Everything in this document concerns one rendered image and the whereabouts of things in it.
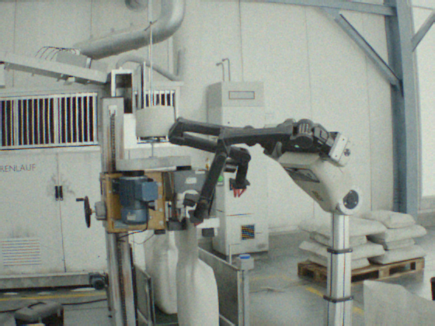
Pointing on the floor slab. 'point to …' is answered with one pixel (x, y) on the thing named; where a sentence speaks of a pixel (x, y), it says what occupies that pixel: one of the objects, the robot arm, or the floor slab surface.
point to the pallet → (381, 272)
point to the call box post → (245, 297)
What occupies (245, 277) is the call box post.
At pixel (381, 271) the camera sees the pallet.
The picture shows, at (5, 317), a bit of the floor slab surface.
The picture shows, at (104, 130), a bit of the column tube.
